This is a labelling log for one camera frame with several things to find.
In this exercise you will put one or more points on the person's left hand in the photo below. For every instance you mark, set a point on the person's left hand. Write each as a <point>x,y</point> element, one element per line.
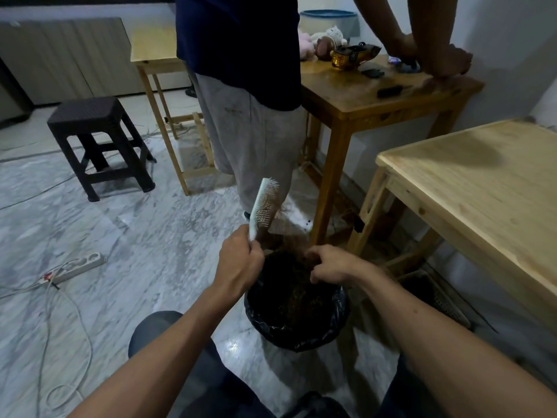
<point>239,265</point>

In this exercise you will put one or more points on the person's right hand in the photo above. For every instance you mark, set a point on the person's right hand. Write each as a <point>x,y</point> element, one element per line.
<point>337,265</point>

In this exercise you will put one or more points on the brown hair clump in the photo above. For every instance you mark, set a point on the brown hair clump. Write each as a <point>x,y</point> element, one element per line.
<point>283,245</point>
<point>296,300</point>

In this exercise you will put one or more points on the light blue hairbrush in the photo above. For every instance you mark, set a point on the light blue hairbrush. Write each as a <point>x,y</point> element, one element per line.
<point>263,204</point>

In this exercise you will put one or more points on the trash bin with black bag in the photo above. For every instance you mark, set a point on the trash bin with black bag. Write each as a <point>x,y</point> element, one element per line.
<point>296,339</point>

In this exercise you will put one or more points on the person's right forearm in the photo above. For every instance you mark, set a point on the person's right forearm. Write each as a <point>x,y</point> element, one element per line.
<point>457,356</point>

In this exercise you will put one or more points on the person's left forearm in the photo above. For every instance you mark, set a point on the person's left forearm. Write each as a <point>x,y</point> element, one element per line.
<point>156,365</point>

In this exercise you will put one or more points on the person's left leg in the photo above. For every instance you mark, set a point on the person's left leg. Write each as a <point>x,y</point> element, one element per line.
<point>152,335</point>

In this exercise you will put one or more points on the person's leg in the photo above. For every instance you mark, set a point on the person's leg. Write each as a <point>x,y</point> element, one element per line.
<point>152,335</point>
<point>400,387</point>

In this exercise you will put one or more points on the person's right leg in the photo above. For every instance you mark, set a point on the person's right leg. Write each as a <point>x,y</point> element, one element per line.
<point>400,387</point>

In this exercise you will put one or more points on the person's dark shoe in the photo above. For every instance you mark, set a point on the person's dark shoe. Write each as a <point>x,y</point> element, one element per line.
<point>315,407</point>

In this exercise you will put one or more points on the white perforated plastic basket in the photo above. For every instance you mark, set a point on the white perforated plastic basket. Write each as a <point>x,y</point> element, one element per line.
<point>439,296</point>

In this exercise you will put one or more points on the white power strip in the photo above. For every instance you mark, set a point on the white power strip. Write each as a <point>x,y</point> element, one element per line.
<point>78,265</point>

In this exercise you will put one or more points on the dark brown wooden table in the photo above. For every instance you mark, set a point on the dark brown wooden table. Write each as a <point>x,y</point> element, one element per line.
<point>344,95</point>

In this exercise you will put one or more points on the small flat black cover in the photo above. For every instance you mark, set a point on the small flat black cover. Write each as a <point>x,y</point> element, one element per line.
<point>372,73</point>

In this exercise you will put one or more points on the yellow toy car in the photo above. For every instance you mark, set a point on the yellow toy car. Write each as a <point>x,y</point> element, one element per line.
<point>352,56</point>

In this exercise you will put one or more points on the small blue batteries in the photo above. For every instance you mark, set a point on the small blue batteries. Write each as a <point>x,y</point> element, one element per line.
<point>394,60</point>

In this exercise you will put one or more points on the black plastic stool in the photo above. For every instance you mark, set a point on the black plastic stool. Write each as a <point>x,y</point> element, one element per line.
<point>85,113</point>

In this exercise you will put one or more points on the white plush toy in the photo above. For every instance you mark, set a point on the white plush toy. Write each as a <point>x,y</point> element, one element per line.
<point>335,34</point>

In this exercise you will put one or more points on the tall light wooden table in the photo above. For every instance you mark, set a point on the tall light wooden table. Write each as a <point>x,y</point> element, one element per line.
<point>152,45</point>

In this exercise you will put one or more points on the container with blue lid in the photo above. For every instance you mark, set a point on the container with blue lid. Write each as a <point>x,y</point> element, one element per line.
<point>330,21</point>

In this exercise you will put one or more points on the grey wooden cabinet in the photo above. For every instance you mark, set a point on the grey wooden cabinet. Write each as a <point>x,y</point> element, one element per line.
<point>65,56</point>

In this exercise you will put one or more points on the dark grey appliance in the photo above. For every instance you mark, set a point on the dark grey appliance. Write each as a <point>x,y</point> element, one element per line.
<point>13,95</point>

